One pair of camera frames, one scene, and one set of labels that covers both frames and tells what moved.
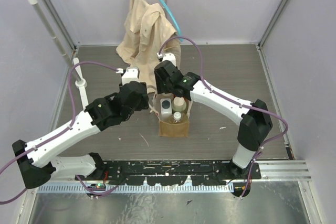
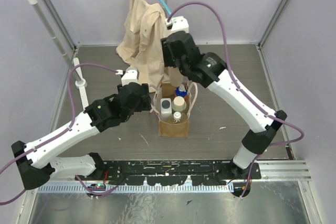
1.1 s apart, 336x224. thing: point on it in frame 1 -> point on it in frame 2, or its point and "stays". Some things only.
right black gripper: [160, 88] -> [169, 61]
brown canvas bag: [166, 129] stays
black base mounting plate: [174, 172] stays
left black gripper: [142, 98] stays
